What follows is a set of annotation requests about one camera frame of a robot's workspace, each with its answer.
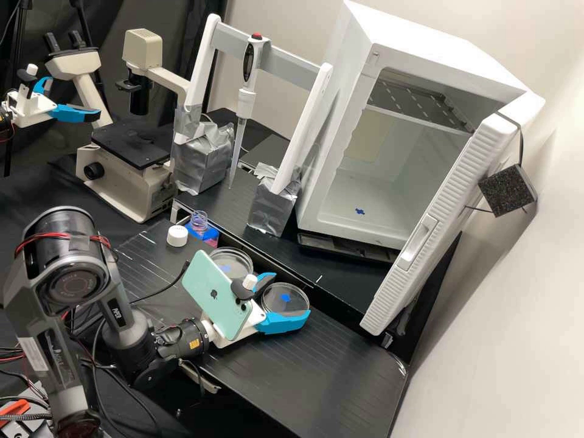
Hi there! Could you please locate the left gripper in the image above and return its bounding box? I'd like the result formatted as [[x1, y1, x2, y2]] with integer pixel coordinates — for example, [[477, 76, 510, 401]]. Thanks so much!
[[6, 76, 103, 129]]

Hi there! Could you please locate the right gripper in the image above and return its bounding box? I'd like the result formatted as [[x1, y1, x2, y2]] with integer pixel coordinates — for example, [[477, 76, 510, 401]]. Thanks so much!
[[203, 271, 313, 350]]

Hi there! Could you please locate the petri dish lid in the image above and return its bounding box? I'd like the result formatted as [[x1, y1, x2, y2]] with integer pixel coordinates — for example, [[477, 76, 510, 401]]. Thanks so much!
[[260, 282, 311, 316]]

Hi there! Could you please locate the black platform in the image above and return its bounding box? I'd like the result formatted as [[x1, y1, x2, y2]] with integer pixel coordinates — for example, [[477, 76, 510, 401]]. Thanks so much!
[[172, 107, 463, 364], [111, 218, 411, 438]]

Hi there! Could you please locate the petri dish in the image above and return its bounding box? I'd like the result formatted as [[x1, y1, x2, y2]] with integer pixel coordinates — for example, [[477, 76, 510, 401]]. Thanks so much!
[[210, 246, 254, 281]]

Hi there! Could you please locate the blue bottle holder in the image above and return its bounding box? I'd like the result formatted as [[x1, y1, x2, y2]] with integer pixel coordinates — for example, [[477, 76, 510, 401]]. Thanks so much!
[[184, 220, 220, 248]]

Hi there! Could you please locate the cream microscope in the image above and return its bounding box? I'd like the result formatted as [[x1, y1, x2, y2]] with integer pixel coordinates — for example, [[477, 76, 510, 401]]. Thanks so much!
[[43, 28, 195, 225]]

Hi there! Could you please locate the white cap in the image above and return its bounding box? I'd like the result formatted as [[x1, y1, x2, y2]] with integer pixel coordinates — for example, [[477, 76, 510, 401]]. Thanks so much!
[[165, 224, 189, 249]]

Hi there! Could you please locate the incubator door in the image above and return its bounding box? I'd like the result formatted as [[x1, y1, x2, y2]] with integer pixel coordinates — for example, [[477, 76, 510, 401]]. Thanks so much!
[[359, 91, 547, 337]]

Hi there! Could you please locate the white pipette stand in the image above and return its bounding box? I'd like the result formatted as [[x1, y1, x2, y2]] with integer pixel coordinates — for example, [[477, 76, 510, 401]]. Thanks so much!
[[170, 12, 335, 238]]

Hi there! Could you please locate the pipette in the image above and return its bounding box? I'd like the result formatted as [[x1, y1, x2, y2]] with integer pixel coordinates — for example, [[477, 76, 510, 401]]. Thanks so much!
[[228, 33, 271, 190]]

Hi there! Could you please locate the white incubator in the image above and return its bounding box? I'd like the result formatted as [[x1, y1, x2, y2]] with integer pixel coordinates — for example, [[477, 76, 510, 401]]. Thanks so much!
[[293, 0, 531, 252]]

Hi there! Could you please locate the right wrist camera phone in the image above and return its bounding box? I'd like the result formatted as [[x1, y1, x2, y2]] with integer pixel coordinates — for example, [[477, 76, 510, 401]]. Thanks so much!
[[181, 249, 268, 342]]

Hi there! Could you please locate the black cable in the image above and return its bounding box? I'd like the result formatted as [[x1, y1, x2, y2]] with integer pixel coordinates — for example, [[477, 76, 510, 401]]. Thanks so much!
[[125, 259, 191, 305]]

